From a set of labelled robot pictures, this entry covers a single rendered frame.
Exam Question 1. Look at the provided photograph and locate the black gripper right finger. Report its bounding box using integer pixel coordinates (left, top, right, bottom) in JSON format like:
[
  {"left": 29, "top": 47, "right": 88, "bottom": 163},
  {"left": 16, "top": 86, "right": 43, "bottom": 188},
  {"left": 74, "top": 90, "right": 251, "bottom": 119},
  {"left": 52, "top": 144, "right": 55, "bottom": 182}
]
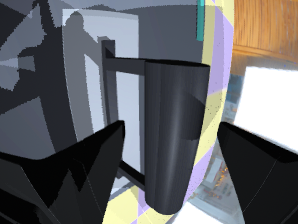
[{"left": 217, "top": 121, "right": 298, "bottom": 224}]

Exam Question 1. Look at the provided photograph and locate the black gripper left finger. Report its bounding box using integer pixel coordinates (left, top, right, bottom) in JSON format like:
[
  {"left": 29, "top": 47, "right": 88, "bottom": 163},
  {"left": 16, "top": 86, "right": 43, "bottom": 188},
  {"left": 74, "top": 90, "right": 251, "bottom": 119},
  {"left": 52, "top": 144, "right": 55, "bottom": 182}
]
[{"left": 0, "top": 120, "right": 126, "bottom": 224}]

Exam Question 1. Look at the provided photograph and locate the light blue flat mat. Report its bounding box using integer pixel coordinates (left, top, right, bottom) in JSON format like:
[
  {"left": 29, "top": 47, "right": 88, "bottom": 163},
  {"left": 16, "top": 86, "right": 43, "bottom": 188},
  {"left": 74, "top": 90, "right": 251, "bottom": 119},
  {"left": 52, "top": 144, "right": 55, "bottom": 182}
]
[{"left": 0, "top": 0, "right": 204, "bottom": 160}]

